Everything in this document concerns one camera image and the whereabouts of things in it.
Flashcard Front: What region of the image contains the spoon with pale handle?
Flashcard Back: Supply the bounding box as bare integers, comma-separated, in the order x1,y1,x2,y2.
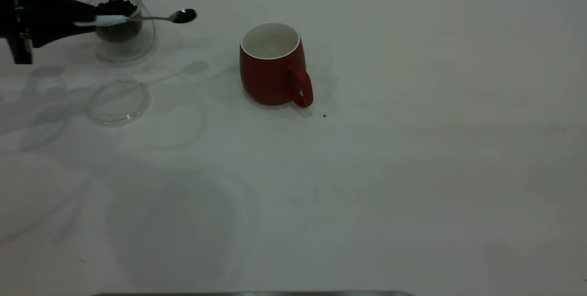
73,9,198,28

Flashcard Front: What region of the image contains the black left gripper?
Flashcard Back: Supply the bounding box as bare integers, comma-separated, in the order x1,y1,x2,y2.
0,0,99,65

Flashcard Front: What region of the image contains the pile of coffee beans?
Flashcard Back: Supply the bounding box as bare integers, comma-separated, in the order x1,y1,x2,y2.
95,0,143,43

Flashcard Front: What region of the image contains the clear glass cup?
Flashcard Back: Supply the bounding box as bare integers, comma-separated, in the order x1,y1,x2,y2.
87,0,156,63

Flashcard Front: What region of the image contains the red ceramic mug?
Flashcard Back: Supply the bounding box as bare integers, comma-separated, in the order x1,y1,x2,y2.
239,22,314,108

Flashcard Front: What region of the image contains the clear glass saucer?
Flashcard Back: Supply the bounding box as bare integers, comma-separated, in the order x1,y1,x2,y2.
86,78,152,127

